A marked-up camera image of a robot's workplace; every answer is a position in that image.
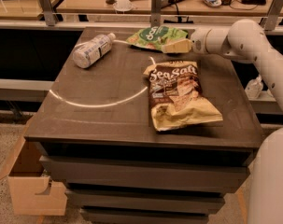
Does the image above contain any round clear dish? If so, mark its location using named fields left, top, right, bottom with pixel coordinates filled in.
left=113, top=0, right=134, bottom=12

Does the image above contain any left metal bracket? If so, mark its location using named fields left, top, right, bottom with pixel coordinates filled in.
left=38, top=0, right=58, bottom=26

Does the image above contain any grey drawer cabinet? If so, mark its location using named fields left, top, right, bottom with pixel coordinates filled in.
left=25, top=28, right=262, bottom=224

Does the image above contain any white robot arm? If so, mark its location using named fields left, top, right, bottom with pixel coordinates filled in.
left=191, top=19, right=283, bottom=224

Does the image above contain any sea salt chip bag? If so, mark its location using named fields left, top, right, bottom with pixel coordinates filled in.
left=144, top=61, right=223, bottom=132

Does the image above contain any clear plastic bottle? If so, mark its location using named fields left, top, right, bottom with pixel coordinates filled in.
left=73, top=33, right=116, bottom=69

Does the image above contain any cardboard box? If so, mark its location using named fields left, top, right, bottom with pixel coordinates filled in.
left=0, top=119, right=67, bottom=216

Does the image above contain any green rice chip bag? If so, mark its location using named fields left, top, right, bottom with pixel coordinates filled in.
left=126, top=26, right=188, bottom=50

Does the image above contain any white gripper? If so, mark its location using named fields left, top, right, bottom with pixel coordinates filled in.
left=162, top=28, right=231, bottom=55

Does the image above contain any middle metal bracket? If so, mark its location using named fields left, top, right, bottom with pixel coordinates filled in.
left=150, top=0, right=162, bottom=27

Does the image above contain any metal bracket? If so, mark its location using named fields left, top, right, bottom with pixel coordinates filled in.
left=38, top=0, right=58, bottom=26
left=150, top=0, right=162, bottom=27
left=261, top=0, right=283, bottom=31

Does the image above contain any clear plastic bag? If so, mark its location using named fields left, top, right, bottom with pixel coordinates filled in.
left=245, top=75, right=263, bottom=99

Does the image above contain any right metal bracket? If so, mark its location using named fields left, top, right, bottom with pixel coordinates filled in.
left=261, top=0, right=283, bottom=31

